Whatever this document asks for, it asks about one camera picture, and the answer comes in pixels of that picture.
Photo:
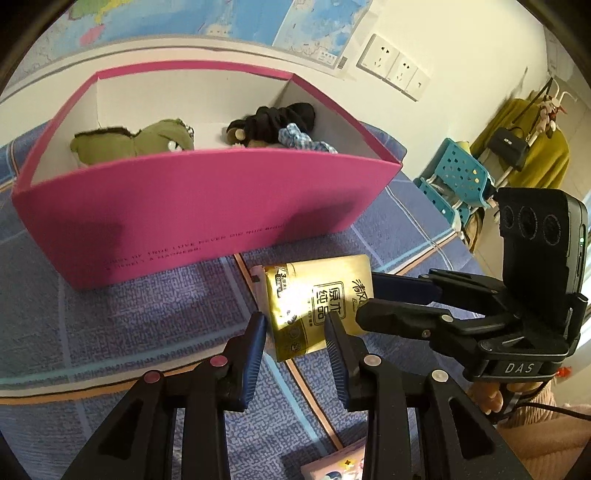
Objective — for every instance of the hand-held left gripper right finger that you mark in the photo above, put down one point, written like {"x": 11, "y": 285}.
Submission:
{"x": 339, "y": 360}

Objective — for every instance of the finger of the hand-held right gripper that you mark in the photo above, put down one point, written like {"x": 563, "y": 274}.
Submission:
{"x": 397, "y": 321}
{"x": 406, "y": 288}

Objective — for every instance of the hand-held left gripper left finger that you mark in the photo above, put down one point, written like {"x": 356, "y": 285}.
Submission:
{"x": 253, "y": 360}

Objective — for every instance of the gold tissue packet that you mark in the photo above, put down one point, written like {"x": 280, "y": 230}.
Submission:
{"x": 314, "y": 295}

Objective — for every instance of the pink cardboard box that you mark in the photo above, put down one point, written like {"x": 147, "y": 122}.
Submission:
{"x": 184, "y": 207}

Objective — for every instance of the brown plush bear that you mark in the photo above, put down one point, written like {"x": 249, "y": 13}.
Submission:
{"x": 240, "y": 137}

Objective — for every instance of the green plush toy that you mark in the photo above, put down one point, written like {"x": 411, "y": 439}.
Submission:
{"x": 152, "y": 138}

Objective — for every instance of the person's right forearm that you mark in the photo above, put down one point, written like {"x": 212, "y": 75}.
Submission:
{"x": 545, "y": 443}

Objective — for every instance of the person's right hand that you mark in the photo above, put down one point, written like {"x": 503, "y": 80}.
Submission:
{"x": 487, "y": 397}

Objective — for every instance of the pink tissue packet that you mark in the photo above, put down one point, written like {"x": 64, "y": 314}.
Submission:
{"x": 337, "y": 464}

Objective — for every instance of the blue checked bed sheet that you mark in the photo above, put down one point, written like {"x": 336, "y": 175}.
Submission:
{"x": 138, "y": 332}

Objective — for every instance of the yellow green hanging garment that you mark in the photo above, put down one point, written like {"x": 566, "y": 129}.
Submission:
{"x": 547, "y": 157}

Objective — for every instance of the blue perforated plastic rack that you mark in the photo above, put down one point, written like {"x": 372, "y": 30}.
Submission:
{"x": 461, "y": 170}

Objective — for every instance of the black handbag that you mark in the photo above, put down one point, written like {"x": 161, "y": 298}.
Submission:
{"x": 508, "y": 147}

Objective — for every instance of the small hanging plush charm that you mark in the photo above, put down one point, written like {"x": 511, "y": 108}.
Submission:
{"x": 549, "y": 113}

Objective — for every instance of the blue checked fabric scrunchie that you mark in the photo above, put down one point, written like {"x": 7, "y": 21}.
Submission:
{"x": 300, "y": 138}

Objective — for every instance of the white wall socket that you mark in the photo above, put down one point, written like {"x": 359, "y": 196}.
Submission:
{"x": 417, "y": 85}
{"x": 402, "y": 71}
{"x": 378, "y": 53}

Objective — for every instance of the colourful wall map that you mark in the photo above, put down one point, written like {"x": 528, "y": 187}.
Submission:
{"x": 323, "y": 18}

